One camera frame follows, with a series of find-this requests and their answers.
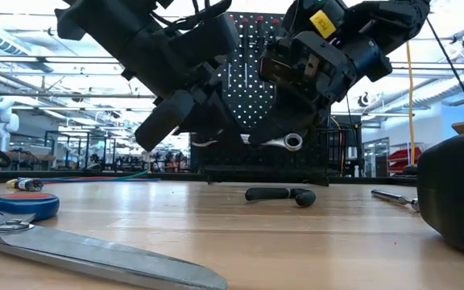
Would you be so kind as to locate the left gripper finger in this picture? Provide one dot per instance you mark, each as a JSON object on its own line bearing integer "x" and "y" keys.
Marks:
{"x": 212, "y": 137}
{"x": 232, "y": 121}

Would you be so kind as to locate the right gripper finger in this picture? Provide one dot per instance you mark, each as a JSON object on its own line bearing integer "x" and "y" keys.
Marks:
{"x": 274, "y": 125}
{"x": 306, "y": 113}

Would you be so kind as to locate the silver combination wrench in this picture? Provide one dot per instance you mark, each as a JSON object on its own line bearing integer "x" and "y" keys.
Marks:
{"x": 278, "y": 142}

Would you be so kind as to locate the silver nut driver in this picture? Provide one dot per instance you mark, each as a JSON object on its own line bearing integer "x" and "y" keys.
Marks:
{"x": 393, "y": 197}

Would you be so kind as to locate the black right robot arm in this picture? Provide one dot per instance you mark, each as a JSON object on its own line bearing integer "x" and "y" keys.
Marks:
{"x": 377, "y": 24}

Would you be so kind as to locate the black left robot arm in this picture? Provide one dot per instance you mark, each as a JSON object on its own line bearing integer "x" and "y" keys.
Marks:
{"x": 115, "y": 36}

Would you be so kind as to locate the black metal peg board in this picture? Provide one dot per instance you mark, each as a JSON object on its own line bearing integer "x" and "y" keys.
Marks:
{"x": 248, "y": 100}

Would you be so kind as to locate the glass door cabinet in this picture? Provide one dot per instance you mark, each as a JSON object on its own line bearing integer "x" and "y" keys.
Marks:
{"x": 377, "y": 157}

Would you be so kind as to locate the red storage bins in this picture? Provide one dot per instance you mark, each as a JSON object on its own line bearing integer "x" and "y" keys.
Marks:
{"x": 405, "y": 155}

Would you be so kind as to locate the black rounded object right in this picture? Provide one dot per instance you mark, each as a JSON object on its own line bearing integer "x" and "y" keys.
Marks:
{"x": 457, "y": 193}

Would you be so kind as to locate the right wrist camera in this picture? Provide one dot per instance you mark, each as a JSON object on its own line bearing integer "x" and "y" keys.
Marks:
{"x": 276, "y": 64}

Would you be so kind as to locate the black aluminium table frame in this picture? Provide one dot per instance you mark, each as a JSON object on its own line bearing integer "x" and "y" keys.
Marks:
{"x": 377, "y": 181}

